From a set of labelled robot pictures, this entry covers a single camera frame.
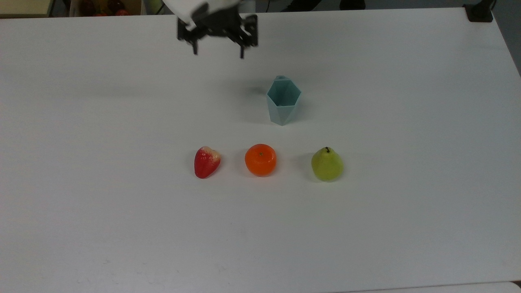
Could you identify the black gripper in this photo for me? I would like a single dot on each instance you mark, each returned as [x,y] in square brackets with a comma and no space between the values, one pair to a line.
[222,24]

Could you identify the teal hexagonal mug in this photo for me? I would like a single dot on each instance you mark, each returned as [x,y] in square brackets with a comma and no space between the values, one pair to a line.
[283,103]

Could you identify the red strawberry fruit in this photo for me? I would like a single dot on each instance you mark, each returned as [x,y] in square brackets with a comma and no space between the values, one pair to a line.
[206,162]

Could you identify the orange fruit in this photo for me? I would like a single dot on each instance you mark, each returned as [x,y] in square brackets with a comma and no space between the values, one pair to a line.
[260,160]

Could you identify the box of toy fruits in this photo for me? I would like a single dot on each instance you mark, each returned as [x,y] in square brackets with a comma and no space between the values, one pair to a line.
[106,7]

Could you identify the green pear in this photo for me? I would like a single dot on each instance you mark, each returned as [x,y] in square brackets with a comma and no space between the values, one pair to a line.
[327,165]

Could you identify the wooden cabinet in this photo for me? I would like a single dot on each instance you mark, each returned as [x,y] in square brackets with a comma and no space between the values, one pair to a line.
[24,7]

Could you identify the black stand base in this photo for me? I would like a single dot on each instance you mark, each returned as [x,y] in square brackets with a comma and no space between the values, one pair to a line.
[479,11]

